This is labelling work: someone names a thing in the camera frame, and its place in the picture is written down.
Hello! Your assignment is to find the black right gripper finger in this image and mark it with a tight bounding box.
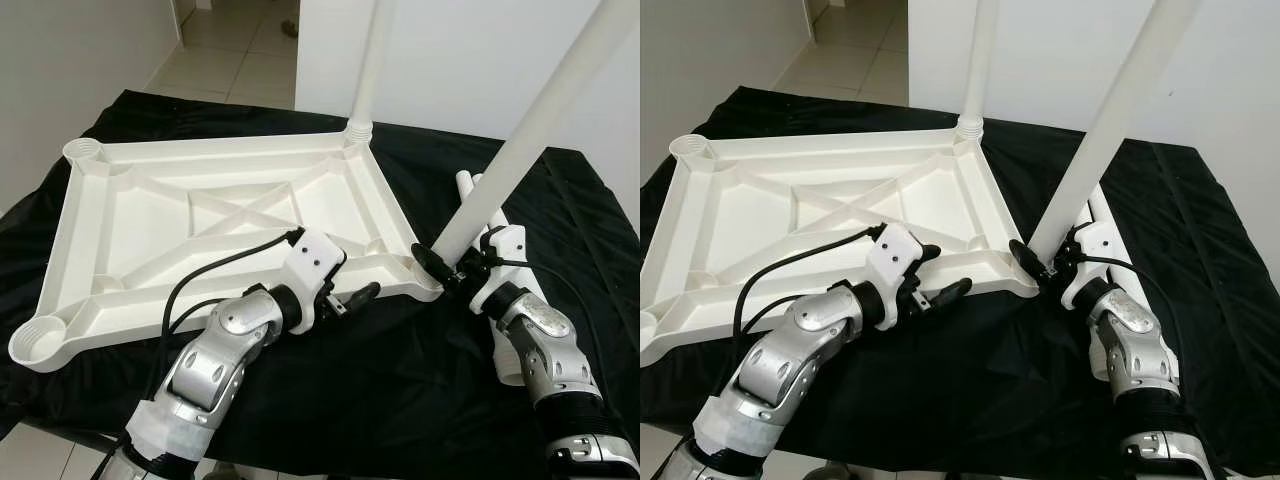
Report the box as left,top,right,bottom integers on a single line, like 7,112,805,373
411,242,452,284
1007,237,1047,277

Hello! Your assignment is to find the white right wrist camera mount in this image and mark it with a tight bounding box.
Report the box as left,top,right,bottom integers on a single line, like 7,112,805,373
470,226,528,316
1060,222,1119,309

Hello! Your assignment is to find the white plastic table top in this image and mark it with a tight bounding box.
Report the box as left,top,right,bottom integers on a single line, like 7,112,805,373
8,125,446,374
640,118,1041,368

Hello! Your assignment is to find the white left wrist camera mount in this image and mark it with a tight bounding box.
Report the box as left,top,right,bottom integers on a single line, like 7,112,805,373
283,227,346,326
865,223,926,326

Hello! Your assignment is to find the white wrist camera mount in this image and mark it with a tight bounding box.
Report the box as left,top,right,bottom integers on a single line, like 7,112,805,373
283,227,346,326
470,226,528,316
865,223,926,326
1060,222,1119,309

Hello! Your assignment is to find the black table cloth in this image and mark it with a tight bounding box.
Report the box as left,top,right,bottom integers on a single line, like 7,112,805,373
0,90,640,471
640,85,1280,476

